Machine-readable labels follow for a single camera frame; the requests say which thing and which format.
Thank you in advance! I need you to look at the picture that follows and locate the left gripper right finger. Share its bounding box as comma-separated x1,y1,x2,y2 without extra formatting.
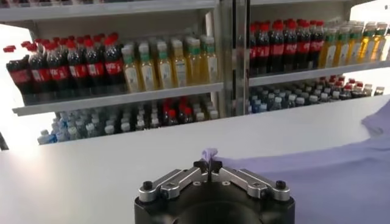
210,159,291,203

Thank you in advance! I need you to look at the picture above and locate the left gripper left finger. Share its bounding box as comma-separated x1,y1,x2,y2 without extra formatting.
138,159,211,203

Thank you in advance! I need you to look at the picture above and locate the purple printed t-shirt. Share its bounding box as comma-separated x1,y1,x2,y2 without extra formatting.
200,100,390,224

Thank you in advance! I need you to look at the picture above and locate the cola bottle red cap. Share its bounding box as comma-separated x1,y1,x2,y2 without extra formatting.
85,38,106,94
297,19,311,70
352,82,363,98
103,36,126,92
5,44,37,104
166,108,179,126
48,41,74,98
249,24,257,77
341,85,353,100
283,19,298,71
29,43,54,100
309,20,325,68
67,39,92,96
182,106,194,124
269,20,285,74
256,23,271,75

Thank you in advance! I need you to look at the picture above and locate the grey metal shelf unit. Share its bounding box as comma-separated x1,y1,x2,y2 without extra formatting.
234,0,390,116
0,0,235,147

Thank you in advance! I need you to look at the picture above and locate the black slanted pole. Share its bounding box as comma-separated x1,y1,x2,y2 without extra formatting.
0,132,9,152

